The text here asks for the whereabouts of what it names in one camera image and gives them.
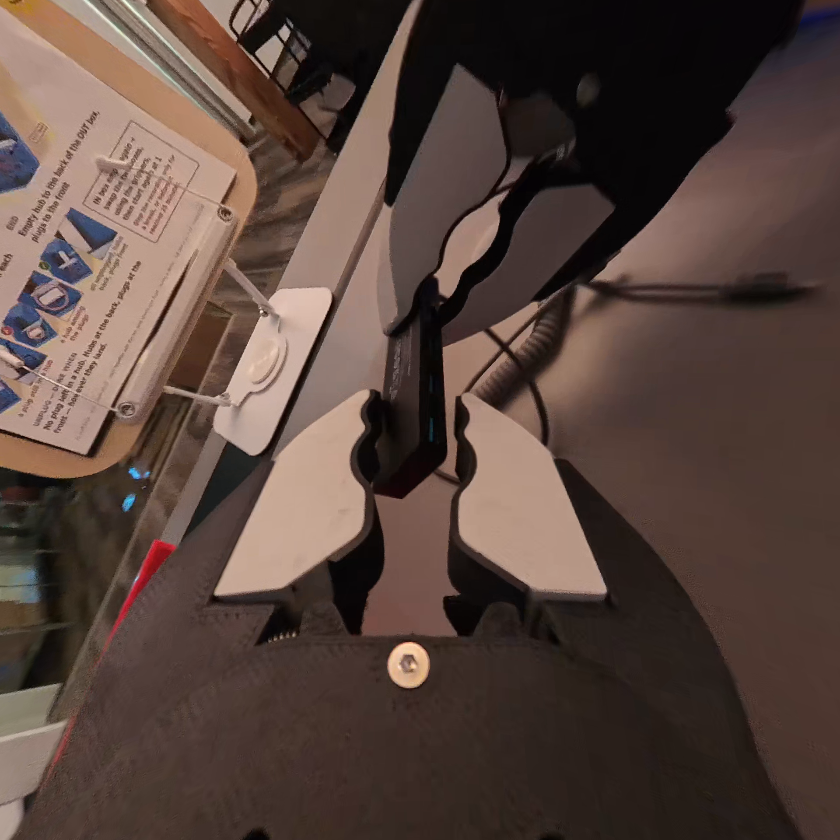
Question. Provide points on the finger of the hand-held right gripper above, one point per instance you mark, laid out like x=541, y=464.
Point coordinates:
x=551, y=236
x=446, y=164

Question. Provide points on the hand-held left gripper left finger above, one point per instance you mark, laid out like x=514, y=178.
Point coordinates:
x=295, y=518

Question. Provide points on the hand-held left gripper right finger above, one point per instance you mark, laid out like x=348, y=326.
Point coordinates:
x=525, y=525

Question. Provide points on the red storage bin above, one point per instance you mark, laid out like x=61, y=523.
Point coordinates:
x=148, y=577

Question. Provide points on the black usb hub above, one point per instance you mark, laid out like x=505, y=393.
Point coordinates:
x=413, y=407

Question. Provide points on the white stand base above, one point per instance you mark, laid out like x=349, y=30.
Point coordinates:
x=289, y=328

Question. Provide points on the wooden support column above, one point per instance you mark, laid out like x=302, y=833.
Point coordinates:
x=262, y=85

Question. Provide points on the instruction sheet on stand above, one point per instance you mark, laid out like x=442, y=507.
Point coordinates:
x=243, y=177

